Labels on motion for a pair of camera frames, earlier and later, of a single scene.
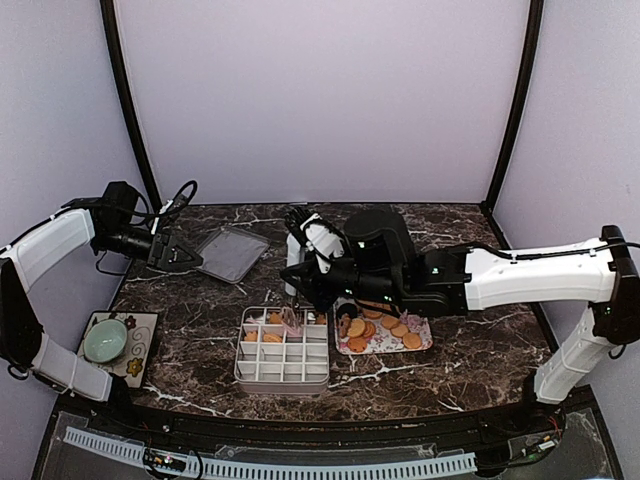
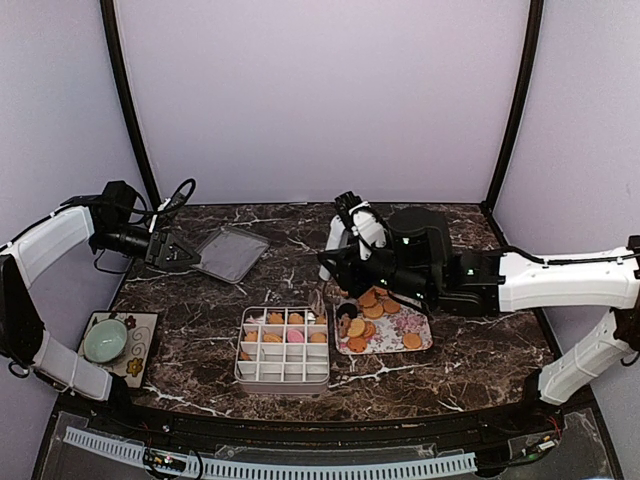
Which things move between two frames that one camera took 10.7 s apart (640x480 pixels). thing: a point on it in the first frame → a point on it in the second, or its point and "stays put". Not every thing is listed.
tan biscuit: (272, 338) stays put
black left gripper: (163, 261) stays put
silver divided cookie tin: (282, 350) stays put
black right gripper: (310, 284) → (347, 271)
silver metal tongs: (293, 256) → (322, 292)
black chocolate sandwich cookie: (348, 308) stays put
